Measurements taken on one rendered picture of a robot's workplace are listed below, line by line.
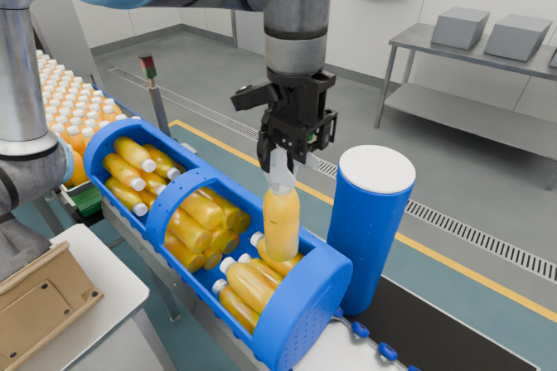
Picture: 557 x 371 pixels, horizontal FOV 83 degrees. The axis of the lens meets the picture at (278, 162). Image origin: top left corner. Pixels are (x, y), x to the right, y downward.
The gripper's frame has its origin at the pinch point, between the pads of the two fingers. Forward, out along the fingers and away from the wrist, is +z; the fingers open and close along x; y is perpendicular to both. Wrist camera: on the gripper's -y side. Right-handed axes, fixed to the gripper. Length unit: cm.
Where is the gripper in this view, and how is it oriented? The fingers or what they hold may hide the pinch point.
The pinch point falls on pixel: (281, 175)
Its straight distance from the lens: 53.7
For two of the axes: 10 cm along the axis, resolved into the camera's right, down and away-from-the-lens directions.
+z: 0.0, 7.7, 6.3
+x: 6.7, -4.7, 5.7
